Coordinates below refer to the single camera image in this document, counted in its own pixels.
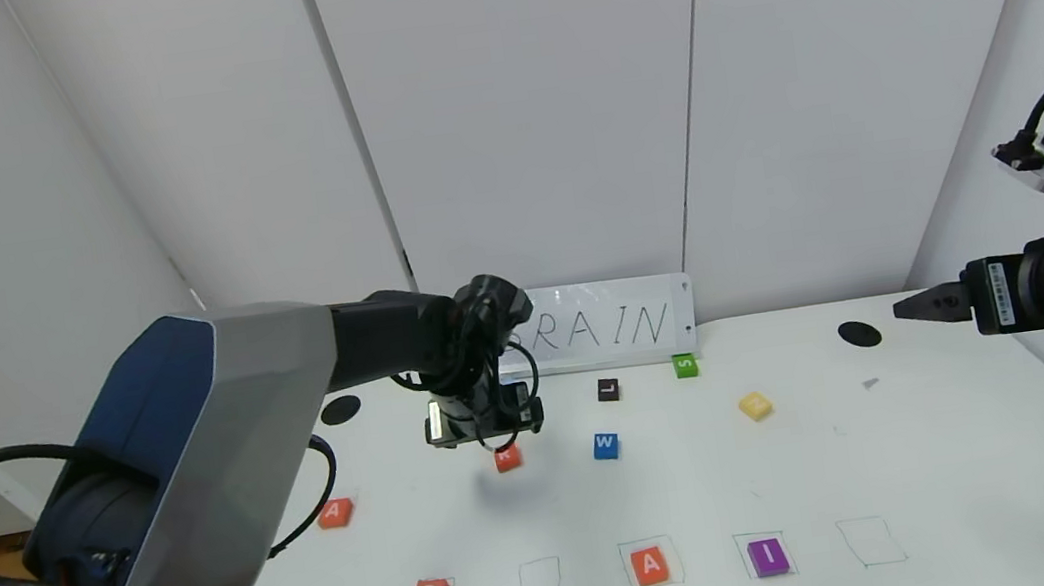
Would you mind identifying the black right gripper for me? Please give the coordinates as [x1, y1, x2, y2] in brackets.
[886, 241, 1044, 357]

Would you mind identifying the orange A letter block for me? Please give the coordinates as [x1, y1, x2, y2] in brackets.
[316, 497, 357, 531]
[629, 544, 672, 586]

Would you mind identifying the black round table grommet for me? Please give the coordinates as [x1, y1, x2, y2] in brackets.
[318, 393, 364, 427]
[836, 318, 883, 353]

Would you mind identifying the yellow letter block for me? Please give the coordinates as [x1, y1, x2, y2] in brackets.
[736, 388, 775, 424]

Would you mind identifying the purple I letter block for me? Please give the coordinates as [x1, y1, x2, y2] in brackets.
[745, 535, 791, 580]

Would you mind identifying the white BRAIN sign board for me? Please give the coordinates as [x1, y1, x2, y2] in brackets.
[512, 269, 701, 380]

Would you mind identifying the thin black left wrist cable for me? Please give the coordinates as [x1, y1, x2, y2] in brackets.
[385, 302, 553, 466]

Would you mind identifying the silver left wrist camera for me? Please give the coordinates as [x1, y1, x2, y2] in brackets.
[422, 395, 460, 447]

